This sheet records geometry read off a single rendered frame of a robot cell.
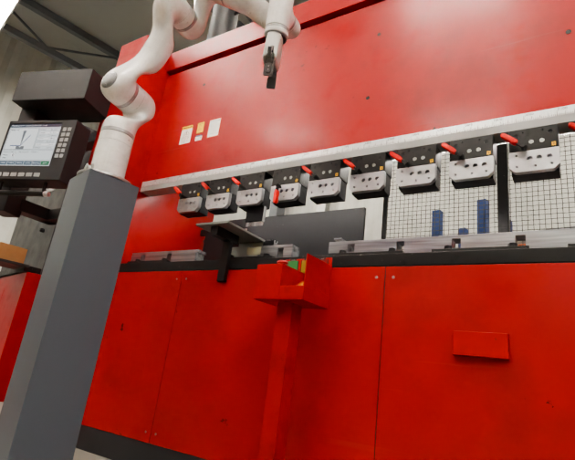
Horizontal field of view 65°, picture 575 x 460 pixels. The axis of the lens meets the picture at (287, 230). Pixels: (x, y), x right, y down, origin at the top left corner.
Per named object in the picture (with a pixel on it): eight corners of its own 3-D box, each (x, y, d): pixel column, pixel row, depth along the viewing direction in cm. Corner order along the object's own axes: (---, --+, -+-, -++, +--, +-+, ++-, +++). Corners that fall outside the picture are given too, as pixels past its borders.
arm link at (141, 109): (92, 130, 165) (109, 75, 172) (126, 154, 181) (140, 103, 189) (119, 127, 161) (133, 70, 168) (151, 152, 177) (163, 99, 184)
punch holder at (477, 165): (448, 180, 165) (449, 140, 170) (454, 189, 172) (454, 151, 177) (493, 175, 157) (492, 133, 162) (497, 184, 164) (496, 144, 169)
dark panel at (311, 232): (195, 287, 291) (207, 222, 305) (197, 287, 293) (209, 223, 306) (359, 287, 230) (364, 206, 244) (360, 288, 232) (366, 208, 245)
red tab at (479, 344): (452, 354, 134) (453, 330, 136) (454, 355, 135) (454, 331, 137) (508, 359, 126) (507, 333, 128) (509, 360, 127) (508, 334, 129)
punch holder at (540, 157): (509, 173, 155) (507, 130, 160) (512, 183, 161) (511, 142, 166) (560, 167, 147) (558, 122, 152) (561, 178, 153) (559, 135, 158)
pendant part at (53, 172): (-11, 178, 246) (9, 120, 257) (6, 187, 257) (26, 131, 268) (58, 180, 234) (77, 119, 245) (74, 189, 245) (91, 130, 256)
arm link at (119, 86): (138, 120, 174) (109, 95, 160) (119, 112, 180) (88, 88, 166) (203, 15, 181) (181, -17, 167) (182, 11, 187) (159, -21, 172)
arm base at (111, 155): (89, 166, 150) (103, 118, 155) (67, 178, 163) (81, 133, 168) (141, 187, 162) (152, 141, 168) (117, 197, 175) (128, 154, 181)
